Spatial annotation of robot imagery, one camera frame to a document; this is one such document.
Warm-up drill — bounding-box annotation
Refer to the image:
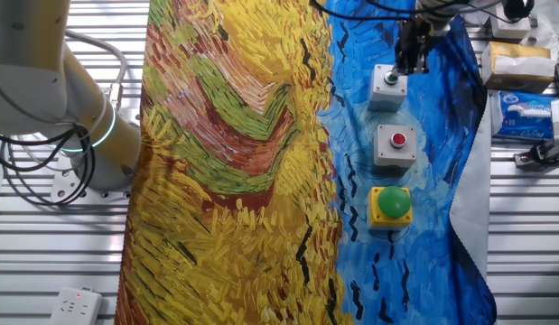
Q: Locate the small silver camera on clamp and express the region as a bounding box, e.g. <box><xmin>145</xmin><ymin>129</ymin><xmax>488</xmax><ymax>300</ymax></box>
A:
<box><xmin>513</xmin><ymin>97</ymin><xmax>559</xmax><ymax>172</ymax></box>

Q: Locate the blue tissue pack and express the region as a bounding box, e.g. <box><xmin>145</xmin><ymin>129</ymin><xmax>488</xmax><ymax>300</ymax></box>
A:
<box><xmin>489</xmin><ymin>89</ymin><xmax>559</xmax><ymax>141</ymax></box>

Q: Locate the black cable bundle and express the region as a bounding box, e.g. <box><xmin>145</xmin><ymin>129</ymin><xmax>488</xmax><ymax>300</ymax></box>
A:
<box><xmin>0</xmin><ymin>124</ymin><xmax>98</xmax><ymax>207</ymax></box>

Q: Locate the grey box red button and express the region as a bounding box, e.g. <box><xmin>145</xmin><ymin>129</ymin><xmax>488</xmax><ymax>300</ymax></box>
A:
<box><xmin>373</xmin><ymin>124</ymin><xmax>418</xmax><ymax>171</ymax></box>

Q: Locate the gold tissue box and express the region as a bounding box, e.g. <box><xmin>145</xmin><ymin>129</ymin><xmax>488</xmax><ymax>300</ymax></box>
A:
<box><xmin>480</xmin><ymin>41</ymin><xmax>556</xmax><ymax>95</ymax></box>

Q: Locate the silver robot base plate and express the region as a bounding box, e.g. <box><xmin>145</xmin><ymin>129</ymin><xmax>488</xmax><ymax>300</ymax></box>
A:
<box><xmin>51</xmin><ymin>157</ymin><xmax>134</xmax><ymax>204</ymax></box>

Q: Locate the white power strip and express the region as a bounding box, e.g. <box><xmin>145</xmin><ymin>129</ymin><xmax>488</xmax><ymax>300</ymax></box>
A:
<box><xmin>48</xmin><ymin>287</ymin><xmax>103</xmax><ymax>325</ymax></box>

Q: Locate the painted wheatfield tablecloth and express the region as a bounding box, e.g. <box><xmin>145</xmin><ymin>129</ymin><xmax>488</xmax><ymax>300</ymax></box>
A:
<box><xmin>114</xmin><ymin>0</ymin><xmax>498</xmax><ymax>325</ymax></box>

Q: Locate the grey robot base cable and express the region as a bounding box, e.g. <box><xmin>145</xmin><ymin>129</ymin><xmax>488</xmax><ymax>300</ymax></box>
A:
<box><xmin>64</xmin><ymin>29</ymin><xmax>129</xmax><ymax>109</ymax></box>

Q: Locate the grey box green button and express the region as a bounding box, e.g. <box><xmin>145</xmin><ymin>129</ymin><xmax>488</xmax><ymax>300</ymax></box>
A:
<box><xmin>367</xmin><ymin>63</ymin><xmax>409</xmax><ymax>113</ymax></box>

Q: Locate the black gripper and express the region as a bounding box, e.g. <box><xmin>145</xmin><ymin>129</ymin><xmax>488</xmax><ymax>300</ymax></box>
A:
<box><xmin>394</xmin><ymin>16</ymin><xmax>433</xmax><ymax>78</ymax></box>

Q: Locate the yellow box green mushroom button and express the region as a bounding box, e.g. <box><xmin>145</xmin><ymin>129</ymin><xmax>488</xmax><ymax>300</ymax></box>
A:
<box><xmin>367</xmin><ymin>185</ymin><xmax>414</xmax><ymax>232</ymax></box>

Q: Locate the small white box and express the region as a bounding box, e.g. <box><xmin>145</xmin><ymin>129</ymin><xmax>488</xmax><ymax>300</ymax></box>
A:
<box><xmin>489</xmin><ymin>4</ymin><xmax>533</xmax><ymax>40</ymax></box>

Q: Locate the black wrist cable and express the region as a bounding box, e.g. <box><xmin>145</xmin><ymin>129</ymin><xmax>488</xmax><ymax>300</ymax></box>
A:
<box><xmin>310</xmin><ymin>0</ymin><xmax>506</xmax><ymax>23</ymax></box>

